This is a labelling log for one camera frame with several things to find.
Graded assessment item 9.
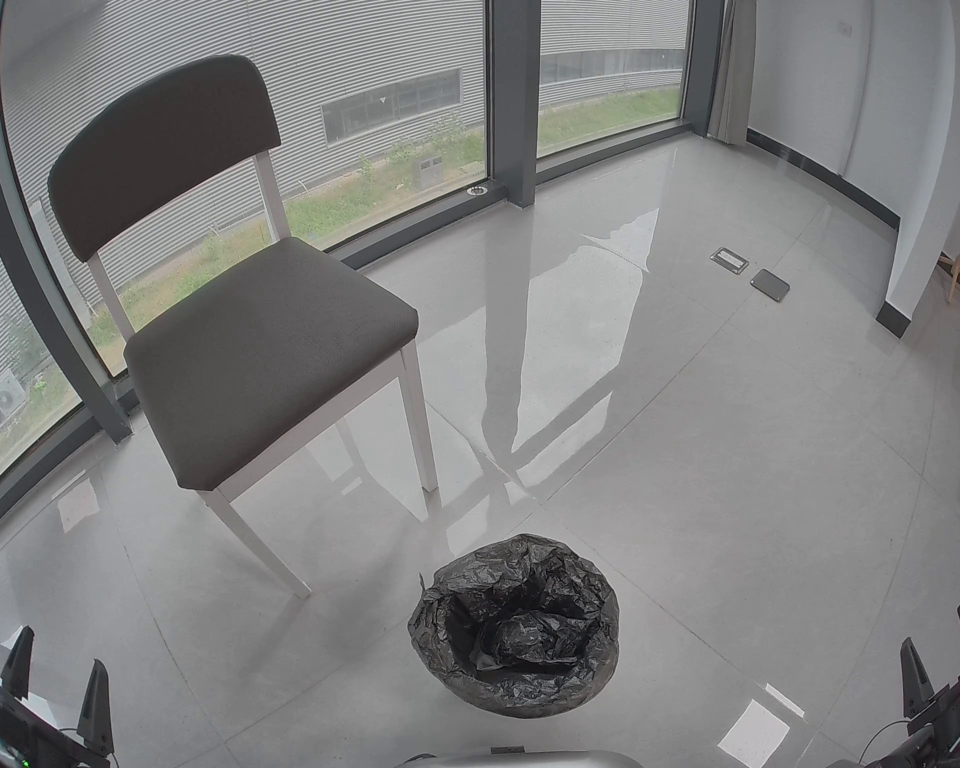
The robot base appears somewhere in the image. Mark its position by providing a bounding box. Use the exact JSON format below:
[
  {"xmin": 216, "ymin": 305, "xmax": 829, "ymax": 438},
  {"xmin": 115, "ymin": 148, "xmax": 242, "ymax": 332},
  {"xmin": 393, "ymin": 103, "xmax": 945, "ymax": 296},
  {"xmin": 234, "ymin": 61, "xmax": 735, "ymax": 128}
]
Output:
[{"xmin": 396, "ymin": 744, "xmax": 648, "ymax": 768}]

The white curtain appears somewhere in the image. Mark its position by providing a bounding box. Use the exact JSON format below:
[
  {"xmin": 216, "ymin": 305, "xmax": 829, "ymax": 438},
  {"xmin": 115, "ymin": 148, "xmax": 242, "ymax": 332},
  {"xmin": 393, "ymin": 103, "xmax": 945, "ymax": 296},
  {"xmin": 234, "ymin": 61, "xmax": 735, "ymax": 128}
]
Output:
[{"xmin": 708, "ymin": 0, "xmax": 760, "ymax": 148}]

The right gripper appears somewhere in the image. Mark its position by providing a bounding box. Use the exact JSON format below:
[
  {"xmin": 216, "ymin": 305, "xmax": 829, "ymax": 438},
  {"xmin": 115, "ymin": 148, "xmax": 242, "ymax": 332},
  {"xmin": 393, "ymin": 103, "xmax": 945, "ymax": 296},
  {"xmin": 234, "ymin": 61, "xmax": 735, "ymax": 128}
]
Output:
[{"xmin": 899, "ymin": 637, "xmax": 960, "ymax": 745}]

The crumpled black plastic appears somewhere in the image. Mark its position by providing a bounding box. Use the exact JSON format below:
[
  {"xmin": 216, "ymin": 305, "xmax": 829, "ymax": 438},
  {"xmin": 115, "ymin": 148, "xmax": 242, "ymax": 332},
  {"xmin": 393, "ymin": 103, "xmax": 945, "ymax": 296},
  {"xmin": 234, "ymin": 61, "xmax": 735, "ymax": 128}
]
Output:
[{"xmin": 476, "ymin": 609, "xmax": 595, "ymax": 673}]

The black plastic bag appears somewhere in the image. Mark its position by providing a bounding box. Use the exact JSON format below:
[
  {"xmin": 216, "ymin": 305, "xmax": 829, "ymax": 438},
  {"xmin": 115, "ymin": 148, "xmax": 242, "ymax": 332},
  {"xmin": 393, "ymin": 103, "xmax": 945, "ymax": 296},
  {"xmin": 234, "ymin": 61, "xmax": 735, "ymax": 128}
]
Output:
[{"xmin": 407, "ymin": 533, "xmax": 621, "ymax": 715}]

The grey padded white chair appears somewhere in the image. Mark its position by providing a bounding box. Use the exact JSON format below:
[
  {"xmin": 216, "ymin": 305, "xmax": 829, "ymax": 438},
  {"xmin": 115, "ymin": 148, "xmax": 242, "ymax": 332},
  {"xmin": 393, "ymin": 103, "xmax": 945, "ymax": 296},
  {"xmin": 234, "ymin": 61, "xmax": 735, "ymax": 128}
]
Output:
[{"xmin": 47, "ymin": 54, "xmax": 441, "ymax": 600}]

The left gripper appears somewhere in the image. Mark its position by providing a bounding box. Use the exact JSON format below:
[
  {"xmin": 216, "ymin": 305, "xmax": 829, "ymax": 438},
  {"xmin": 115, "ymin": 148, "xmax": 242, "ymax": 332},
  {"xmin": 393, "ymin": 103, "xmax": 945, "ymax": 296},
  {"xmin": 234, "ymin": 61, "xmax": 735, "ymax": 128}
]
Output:
[{"xmin": 0, "ymin": 624, "xmax": 115, "ymax": 768}]

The black cable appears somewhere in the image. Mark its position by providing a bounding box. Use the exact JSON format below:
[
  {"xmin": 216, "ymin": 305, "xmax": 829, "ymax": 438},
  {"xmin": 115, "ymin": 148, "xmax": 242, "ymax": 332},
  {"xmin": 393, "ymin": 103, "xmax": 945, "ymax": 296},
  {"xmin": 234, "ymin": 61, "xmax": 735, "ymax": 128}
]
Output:
[{"xmin": 858, "ymin": 718, "xmax": 912, "ymax": 766}]

